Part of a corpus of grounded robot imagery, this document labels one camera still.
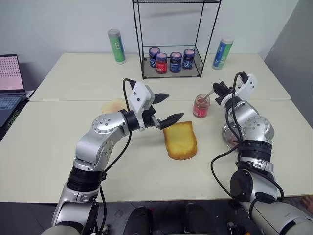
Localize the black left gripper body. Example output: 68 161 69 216
142 94 162 129

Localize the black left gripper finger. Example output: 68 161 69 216
154 93 170 105
158 113 185 130

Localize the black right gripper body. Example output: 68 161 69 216
217 81 233 97

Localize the metal spoon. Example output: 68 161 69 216
201 90 216 100

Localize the open red jam jar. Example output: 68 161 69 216
193 94 211 119

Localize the toasted bread slice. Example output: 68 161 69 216
162 120 198 161

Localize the red jam jar pink lid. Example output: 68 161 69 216
156 52 169 73

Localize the blue jam jar pink lid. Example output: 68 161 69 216
169 51 182 73
149 47 161 69
182 48 195 71

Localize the blue green cylindrical can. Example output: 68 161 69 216
211 37 232 71

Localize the round beige plate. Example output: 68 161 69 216
101 98 128 114

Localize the silver metal dish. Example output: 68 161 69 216
220 121 275 149

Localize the dark rounded shape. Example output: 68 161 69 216
126 205 153 235

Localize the laptop with pink screen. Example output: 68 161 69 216
0 54 28 128

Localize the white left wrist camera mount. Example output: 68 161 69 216
129 81 156 132

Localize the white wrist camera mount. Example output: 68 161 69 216
217 73 259 106
129 81 156 132

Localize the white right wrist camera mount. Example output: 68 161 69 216
217 73 259 106

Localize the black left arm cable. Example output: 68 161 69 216
96 78 136 233

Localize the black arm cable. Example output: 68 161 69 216
210 71 286 204
96 78 136 233

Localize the black wire rack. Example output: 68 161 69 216
132 0 221 80

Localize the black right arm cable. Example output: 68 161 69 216
210 71 286 204

